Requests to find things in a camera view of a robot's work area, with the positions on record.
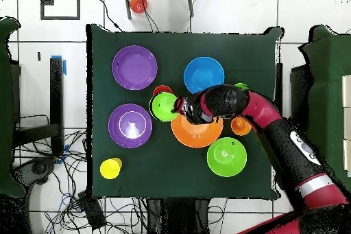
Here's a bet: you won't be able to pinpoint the bundle of cables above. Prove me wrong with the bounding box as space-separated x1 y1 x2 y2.
14 129 149 234

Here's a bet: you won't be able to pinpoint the black post stand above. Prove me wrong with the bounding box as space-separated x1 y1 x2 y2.
13 56 64 155

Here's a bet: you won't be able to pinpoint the dark green tablecloth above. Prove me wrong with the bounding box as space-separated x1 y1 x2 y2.
86 23 283 201

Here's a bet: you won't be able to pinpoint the red cup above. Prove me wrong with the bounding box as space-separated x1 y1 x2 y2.
152 84 174 97

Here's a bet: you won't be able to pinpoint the grey black machine base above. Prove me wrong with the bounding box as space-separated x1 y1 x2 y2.
12 156 57 185

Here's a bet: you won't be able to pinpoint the large green bowl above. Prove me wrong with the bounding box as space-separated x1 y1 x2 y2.
206 137 248 178

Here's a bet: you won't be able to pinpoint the grey camera stand legs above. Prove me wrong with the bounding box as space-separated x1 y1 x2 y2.
122 0 197 21

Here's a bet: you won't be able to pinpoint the neighbouring green table cloth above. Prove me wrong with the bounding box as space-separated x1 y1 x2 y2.
298 25 351 194
0 16 27 199

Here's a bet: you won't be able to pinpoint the large orange bowl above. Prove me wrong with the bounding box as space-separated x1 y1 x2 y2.
170 113 224 149

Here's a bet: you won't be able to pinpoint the white boxes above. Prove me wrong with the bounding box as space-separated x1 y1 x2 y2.
341 74 351 176

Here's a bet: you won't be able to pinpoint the blue bowl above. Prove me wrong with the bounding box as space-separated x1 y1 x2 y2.
183 56 226 95

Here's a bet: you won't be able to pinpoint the small orange bowl on floor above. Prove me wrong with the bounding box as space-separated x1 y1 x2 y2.
129 0 149 14

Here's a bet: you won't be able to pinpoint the small green bowl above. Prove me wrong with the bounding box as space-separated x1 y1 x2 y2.
149 91 180 123

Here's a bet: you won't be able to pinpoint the black box on floor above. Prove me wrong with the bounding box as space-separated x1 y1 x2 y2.
77 190 107 231

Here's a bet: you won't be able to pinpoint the yellow cup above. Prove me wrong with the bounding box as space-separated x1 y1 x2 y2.
99 157 123 180

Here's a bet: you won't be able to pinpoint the purple bowl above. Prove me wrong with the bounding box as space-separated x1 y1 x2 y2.
108 103 153 149
112 45 158 91

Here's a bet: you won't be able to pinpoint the orange cup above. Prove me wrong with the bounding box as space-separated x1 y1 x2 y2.
230 116 252 137

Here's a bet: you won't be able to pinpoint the black square frame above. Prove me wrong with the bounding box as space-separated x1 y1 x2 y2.
40 0 81 21

